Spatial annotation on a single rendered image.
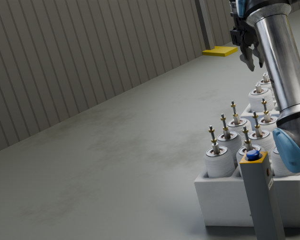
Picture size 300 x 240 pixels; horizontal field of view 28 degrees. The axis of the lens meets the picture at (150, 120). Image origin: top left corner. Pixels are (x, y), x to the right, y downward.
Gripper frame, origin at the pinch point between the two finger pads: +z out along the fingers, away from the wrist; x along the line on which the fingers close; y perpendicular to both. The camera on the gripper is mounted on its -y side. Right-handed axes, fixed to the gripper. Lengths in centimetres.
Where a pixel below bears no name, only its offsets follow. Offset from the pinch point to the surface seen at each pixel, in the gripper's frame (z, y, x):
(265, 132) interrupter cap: 21.1, -6.8, 7.0
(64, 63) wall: 14, 173, 16
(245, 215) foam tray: 42, -15, 27
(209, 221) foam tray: 45, -4, 35
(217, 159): 22.2, -7.5, 28.5
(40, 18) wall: -16, 172, 22
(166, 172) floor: 47, 48, 24
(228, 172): 28.0, -8.4, 26.1
